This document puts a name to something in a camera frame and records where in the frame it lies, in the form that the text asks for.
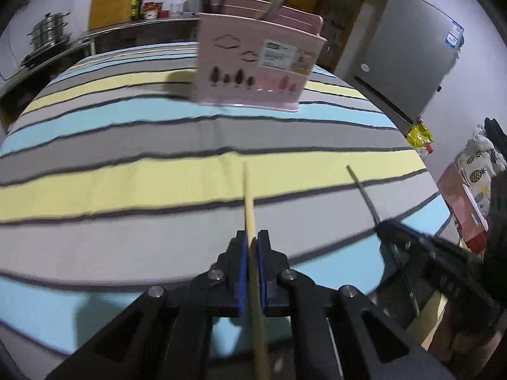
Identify steel steamer pot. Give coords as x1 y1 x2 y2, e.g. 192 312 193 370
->
26 12 73 55

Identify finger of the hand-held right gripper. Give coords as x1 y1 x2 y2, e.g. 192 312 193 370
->
381 237 422 318
375 220 437 255

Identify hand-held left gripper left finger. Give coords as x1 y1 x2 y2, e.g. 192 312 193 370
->
45 231 249 380

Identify steel kitchen counter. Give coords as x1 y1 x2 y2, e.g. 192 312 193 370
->
0 16 200 101

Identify yellow snack bag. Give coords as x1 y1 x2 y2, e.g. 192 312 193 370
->
406 120 435 150

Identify pineapple print cloth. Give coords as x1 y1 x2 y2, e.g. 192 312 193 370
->
455 132 507 224

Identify wooden cutting board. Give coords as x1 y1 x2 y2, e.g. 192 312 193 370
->
88 0 138 31

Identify red bag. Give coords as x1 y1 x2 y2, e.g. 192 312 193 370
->
437 161 490 253

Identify pink plastic chopsticks basket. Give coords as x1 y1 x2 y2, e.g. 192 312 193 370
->
192 0 329 112

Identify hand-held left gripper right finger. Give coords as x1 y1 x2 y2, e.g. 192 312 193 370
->
257 229 456 380

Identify striped tablecloth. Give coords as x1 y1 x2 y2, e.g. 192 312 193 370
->
0 41 453 370

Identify grey refrigerator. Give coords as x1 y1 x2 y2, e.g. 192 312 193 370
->
341 0 465 124

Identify red label jar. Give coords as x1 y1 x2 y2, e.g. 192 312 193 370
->
143 1 164 20

